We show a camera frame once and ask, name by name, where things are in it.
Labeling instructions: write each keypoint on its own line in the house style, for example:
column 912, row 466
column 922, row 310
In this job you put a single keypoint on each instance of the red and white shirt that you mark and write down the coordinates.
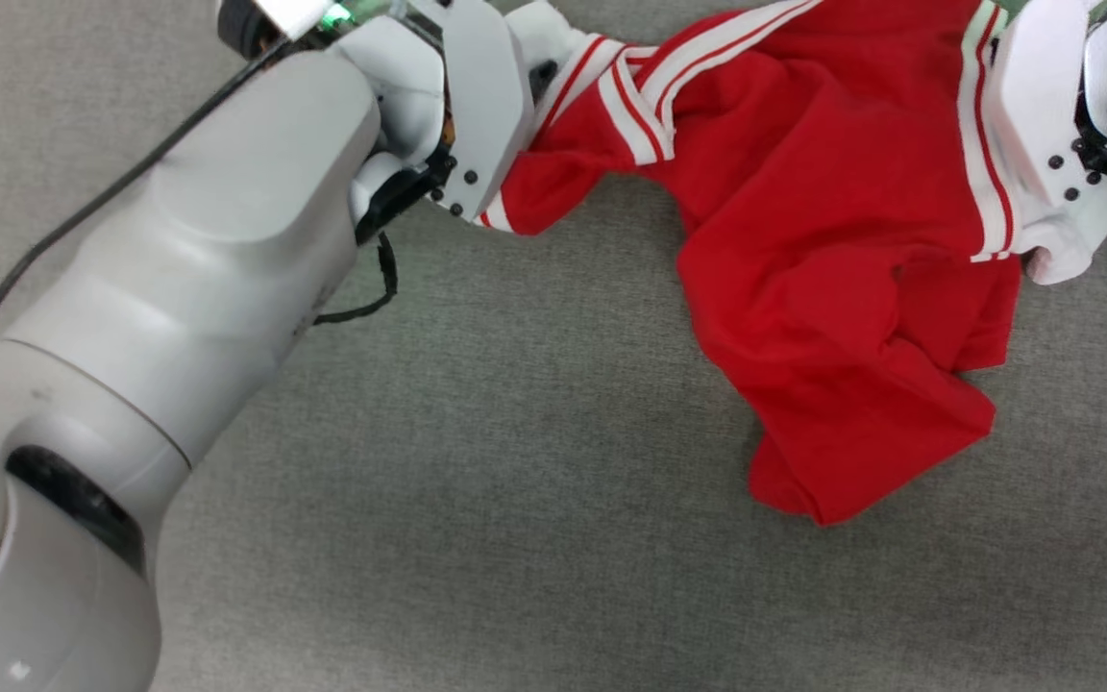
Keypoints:
column 832, row 288

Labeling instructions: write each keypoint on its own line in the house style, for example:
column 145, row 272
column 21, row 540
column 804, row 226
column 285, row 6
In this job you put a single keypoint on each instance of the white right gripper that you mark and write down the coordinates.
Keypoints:
column 1034, row 106

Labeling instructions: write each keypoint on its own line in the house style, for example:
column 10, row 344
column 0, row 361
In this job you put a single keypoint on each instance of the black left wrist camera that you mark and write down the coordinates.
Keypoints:
column 244, row 27

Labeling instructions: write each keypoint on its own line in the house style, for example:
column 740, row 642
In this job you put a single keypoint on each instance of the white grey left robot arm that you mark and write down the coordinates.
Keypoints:
column 179, row 288

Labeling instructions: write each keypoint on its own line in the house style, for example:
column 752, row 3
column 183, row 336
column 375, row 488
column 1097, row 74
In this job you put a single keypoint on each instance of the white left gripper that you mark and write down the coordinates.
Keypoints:
column 481, row 96

